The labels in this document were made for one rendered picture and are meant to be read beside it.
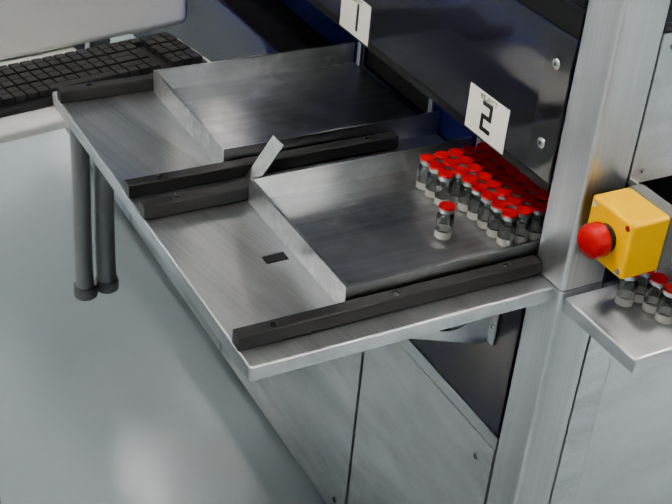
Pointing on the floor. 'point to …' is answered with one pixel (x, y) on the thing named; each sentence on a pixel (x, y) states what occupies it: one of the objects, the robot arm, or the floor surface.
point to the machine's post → (601, 103)
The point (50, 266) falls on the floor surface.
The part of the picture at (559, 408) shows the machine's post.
